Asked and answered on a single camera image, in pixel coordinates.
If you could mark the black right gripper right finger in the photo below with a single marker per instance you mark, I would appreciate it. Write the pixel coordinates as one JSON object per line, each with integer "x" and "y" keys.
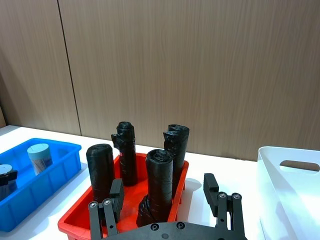
{"x": 211, "y": 192}

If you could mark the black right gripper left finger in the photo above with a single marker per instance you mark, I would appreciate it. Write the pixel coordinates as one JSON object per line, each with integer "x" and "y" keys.
{"x": 117, "y": 197}

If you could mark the red plastic bin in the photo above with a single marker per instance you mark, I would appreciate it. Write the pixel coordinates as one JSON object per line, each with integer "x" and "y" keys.
{"x": 130, "y": 200}

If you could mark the black garbage bag roll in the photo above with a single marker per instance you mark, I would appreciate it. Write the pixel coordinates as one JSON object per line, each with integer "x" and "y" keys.
{"x": 160, "y": 182}
{"x": 178, "y": 150}
{"x": 100, "y": 170}
{"x": 127, "y": 160}

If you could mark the blue plastic bin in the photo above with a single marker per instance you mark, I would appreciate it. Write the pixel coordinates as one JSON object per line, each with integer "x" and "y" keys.
{"x": 50, "y": 180}

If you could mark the light blue capped cylinder container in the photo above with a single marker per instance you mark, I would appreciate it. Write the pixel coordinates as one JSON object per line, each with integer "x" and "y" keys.
{"x": 5, "y": 182}
{"x": 40, "y": 157}

